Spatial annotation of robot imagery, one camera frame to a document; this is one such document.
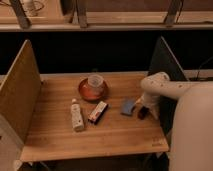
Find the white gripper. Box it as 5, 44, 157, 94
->
135, 93, 160, 120

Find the dark red pepper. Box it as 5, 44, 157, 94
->
138, 107, 149, 120

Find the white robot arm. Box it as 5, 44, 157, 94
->
139, 72, 213, 171

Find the blue sponge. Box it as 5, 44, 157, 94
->
121, 99, 135, 116

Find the right dark side panel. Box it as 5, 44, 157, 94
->
148, 36, 188, 134

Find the red and white box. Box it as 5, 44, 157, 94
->
88, 101, 108, 124

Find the orange plate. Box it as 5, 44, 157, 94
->
78, 79, 108, 102

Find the clear plastic cup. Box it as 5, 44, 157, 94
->
88, 74, 104, 94

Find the white squeeze bottle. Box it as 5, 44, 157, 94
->
70, 99, 85, 132

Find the left wooden side panel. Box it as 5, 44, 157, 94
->
0, 40, 41, 144

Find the wooden shelf rail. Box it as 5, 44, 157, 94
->
0, 0, 213, 33

